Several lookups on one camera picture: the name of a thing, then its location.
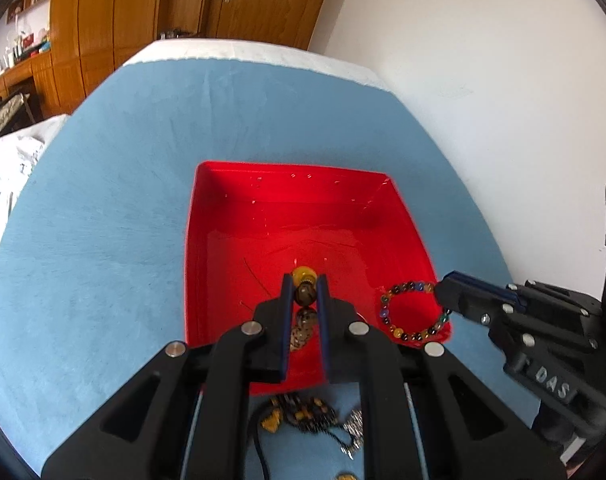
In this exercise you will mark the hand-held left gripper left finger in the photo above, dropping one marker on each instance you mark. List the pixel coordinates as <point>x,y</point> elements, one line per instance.
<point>284,335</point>

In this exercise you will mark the black chair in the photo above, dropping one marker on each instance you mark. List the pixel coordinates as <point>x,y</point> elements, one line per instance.
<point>5,112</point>

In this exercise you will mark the wooden wardrobe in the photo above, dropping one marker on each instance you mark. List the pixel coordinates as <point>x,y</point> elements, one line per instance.
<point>123,20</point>

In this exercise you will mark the wooden desk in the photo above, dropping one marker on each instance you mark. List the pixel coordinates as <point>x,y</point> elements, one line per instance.
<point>20,77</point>

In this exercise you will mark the white bedding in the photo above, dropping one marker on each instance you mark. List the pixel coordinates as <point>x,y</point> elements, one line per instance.
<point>8,170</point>

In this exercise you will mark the red plastic tray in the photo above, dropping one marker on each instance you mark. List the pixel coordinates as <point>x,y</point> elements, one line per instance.
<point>293,220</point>

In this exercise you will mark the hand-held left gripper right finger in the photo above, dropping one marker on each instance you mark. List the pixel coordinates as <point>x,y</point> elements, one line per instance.
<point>324,335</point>

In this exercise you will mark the white table cover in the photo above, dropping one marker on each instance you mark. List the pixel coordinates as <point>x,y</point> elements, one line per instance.
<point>263,50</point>

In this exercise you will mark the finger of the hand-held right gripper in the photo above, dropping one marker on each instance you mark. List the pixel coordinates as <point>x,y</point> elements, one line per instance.
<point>483,285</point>
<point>463,300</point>

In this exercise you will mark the blue mat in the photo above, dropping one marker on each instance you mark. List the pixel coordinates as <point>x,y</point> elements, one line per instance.
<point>133,210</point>

